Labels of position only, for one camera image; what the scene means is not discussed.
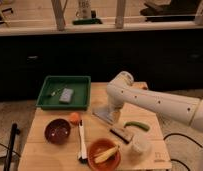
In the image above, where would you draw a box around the purple bowl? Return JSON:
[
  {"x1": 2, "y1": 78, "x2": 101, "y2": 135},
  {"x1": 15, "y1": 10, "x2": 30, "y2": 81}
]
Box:
[{"x1": 44, "y1": 118, "x2": 71, "y2": 145}]

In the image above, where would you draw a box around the wooden post left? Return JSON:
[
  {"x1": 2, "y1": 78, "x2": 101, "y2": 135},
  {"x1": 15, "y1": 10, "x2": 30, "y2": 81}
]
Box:
[{"x1": 51, "y1": 0, "x2": 65, "y2": 31}]

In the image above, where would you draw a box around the small green-handled tool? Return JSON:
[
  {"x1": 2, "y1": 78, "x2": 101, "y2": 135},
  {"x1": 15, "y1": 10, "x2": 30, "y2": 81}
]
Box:
[{"x1": 47, "y1": 88, "x2": 63, "y2": 97}]

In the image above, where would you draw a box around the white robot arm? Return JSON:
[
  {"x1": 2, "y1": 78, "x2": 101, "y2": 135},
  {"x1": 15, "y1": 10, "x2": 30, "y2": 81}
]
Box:
[{"x1": 106, "y1": 71, "x2": 203, "y2": 133}]

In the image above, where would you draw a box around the brown grape bunch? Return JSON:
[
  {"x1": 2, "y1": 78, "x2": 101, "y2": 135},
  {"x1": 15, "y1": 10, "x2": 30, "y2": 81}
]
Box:
[{"x1": 141, "y1": 84, "x2": 148, "y2": 90}]

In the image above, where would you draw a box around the grey sponge block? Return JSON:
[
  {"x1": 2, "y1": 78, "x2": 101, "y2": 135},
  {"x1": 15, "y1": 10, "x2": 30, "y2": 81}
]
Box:
[{"x1": 59, "y1": 88, "x2": 74, "y2": 103}]

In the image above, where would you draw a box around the black stand pole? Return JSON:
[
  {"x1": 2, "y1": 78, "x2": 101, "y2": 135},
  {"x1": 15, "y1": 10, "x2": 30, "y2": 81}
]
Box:
[{"x1": 3, "y1": 123, "x2": 20, "y2": 171}]

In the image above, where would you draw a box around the orange ball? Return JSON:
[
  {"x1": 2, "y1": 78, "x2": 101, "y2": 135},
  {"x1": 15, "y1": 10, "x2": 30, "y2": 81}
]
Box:
[{"x1": 69, "y1": 112, "x2": 81, "y2": 125}]

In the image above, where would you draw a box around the grey towel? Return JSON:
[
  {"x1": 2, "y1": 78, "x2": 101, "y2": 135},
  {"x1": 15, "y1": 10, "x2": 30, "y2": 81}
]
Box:
[{"x1": 93, "y1": 106, "x2": 112, "y2": 124}]

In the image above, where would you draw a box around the yellow corn cob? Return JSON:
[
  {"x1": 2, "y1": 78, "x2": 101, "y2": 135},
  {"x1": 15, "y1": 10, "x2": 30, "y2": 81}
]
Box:
[{"x1": 94, "y1": 146, "x2": 119, "y2": 164}]

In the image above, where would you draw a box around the black cable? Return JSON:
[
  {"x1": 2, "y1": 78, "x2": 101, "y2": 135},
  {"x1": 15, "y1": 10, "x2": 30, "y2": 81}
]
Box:
[{"x1": 163, "y1": 132, "x2": 203, "y2": 171}]

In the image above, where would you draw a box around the white bottle on green base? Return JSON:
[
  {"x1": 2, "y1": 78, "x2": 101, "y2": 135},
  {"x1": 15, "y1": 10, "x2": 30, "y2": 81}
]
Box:
[{"x1": 72, "y1": 0, "x2": 102, "y2": 25}]

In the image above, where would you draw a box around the white plastic cup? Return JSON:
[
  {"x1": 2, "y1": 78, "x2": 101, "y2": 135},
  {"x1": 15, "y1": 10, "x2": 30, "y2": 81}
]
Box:
[{"x1": 131, "y1": 133, "x2": 151, "y2": 154}]

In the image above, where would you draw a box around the wooden post right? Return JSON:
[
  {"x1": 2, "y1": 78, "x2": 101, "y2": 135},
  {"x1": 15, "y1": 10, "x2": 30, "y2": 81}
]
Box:
[{"x1": 115, "y1": 0, "x2": 126, "y2": 29}]

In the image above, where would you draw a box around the wooden post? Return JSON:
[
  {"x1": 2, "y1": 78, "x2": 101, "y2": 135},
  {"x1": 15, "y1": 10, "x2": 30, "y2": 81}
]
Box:
[
  {"x1": 51, "y1": 0, "x2": 65, "y2": 31},
  {"x1": 115, "y1": 0, "x2": 126, "y2": 29}
]

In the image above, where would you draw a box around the green cucumber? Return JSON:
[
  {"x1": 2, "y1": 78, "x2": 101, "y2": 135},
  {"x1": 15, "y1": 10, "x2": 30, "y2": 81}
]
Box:
[{"x1": 124, "y1": 121, "x2": 150, "y2": 131}]

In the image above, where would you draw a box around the dark wooden brush block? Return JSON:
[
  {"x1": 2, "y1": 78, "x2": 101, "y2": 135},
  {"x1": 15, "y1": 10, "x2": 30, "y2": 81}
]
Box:
[{"x1": 110, "y1": 127, "x2": 133, "y2": 144}]

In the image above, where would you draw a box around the orange bowl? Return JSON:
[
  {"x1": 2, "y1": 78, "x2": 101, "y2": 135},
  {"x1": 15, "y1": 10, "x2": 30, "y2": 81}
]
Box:
[{"x1": 87, "y1": 138, "x2": 121, "y2": 171}]

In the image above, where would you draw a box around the green plastic tray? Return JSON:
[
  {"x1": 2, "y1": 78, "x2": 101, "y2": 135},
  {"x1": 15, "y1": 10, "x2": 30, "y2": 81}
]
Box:
[{"x1": 36, "y1": 76, "x2": 91, "y2": 110}]

